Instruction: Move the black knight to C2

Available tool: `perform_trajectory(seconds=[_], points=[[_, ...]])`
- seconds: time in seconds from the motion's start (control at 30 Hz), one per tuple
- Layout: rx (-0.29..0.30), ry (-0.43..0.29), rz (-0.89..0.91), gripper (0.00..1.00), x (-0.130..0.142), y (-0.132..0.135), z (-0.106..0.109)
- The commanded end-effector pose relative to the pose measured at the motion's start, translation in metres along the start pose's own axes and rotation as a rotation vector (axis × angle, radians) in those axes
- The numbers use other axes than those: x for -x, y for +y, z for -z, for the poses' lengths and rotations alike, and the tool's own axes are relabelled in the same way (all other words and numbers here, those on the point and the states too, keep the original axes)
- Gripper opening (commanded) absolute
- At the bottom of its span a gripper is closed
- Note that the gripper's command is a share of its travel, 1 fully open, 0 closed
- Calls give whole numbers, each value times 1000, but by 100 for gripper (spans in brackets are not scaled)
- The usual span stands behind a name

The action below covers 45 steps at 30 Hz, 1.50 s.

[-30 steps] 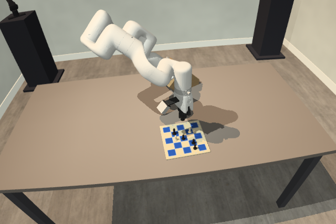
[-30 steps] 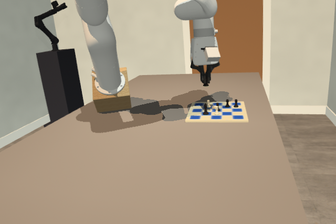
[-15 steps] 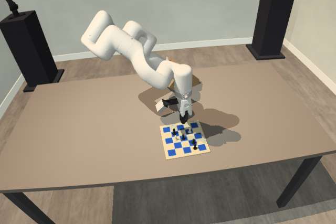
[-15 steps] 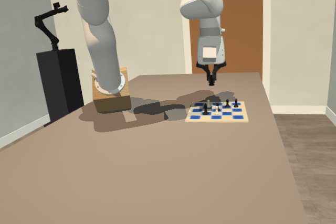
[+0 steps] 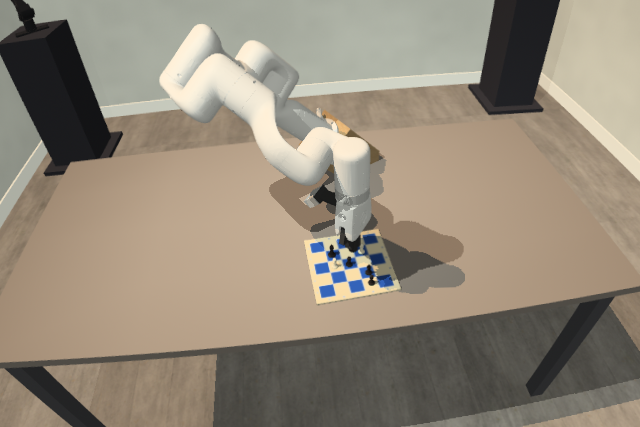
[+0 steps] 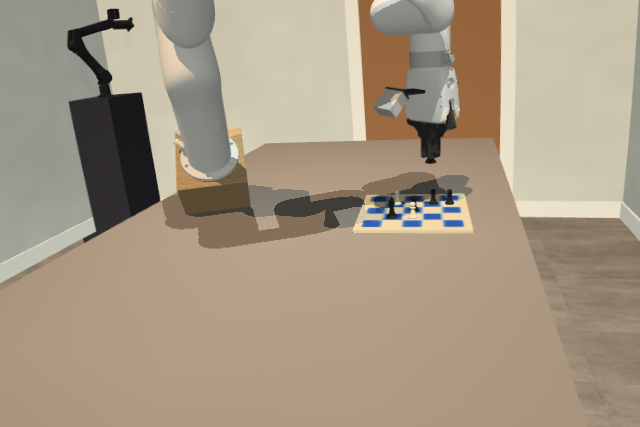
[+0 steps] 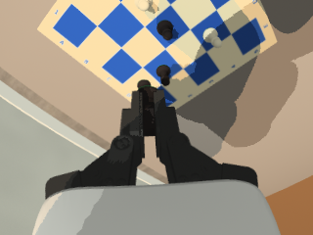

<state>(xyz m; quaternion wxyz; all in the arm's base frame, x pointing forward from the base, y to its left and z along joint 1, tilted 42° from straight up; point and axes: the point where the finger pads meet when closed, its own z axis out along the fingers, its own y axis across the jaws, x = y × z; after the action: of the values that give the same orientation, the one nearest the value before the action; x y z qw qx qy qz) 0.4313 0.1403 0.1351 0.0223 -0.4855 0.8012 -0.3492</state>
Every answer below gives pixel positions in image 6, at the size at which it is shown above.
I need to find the blue and cream chessboard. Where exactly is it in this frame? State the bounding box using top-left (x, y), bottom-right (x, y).
top-left (353, 193), bottom-right (473, 233)

